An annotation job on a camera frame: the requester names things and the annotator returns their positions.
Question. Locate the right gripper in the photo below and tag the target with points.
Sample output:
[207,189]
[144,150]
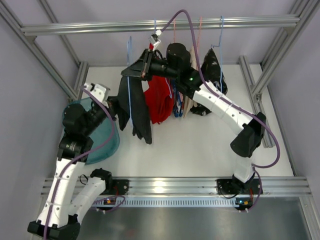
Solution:
[147,64]

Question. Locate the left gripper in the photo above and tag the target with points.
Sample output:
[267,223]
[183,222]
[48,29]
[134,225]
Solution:
[111,104]

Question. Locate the light blue hanger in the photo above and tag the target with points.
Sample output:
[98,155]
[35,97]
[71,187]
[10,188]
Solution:
[129,62]
[219,46]
[155,25]

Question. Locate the red trousers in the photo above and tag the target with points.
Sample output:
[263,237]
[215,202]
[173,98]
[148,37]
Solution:
[159,99]

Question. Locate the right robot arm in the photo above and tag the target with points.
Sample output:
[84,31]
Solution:
[248,128]

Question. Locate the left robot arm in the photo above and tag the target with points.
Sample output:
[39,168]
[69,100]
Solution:
[62,214]

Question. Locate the blue patterned trousers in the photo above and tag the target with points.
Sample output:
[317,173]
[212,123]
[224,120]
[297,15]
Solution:
[178,106]

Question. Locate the pink hanger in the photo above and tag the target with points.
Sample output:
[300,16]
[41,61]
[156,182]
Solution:
[174,31]
[199,34]

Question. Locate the beige trousers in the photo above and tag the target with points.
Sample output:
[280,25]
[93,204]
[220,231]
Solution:
[189,103]

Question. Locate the black white patterned trousers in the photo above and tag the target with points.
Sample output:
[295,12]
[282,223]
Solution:
[211,71]

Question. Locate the teal plastic basket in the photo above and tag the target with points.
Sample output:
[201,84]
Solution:
[79,126]

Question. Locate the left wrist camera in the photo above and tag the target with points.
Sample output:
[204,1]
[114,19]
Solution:
[99,91]

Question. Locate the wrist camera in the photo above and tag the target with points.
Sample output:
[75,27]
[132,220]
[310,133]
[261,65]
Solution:
[154,40]
[99,91]

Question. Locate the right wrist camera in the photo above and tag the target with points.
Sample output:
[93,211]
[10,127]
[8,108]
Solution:
[154,40]

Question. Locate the left aluminium frame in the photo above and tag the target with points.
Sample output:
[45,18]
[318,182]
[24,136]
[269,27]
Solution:
[54,53]

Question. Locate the aluminium frame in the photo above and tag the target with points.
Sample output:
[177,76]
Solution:
[287,36]
[54,53]

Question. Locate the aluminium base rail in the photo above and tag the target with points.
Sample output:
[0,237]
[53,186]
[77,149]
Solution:
[198,191]

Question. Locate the aluminium hanging rail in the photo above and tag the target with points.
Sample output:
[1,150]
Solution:
[265,21]

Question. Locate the right aluminium frame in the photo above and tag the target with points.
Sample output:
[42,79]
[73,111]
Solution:
[287,36]

